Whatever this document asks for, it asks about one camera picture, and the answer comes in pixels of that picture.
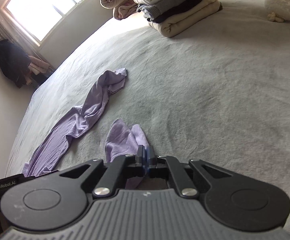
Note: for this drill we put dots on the folded beige garment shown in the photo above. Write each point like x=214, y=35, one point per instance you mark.
x=185, y=22

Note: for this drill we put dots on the folded black garment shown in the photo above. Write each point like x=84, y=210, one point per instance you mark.
x=185, y=8

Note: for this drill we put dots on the purple pants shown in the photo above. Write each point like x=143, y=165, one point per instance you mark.
x=85, y=120

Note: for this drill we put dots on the hanging dark clothes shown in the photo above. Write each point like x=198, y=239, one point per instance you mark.
x=9, y=60

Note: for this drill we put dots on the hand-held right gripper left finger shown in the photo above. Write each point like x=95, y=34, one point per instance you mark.
x=138, y=158

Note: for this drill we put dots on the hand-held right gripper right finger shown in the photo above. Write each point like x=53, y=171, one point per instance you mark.
x=151, y=161

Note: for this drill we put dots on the hanging pink clothes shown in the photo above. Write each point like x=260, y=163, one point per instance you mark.
x=38, y=65

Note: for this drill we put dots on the window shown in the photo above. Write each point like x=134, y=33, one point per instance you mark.
x=47, y=5

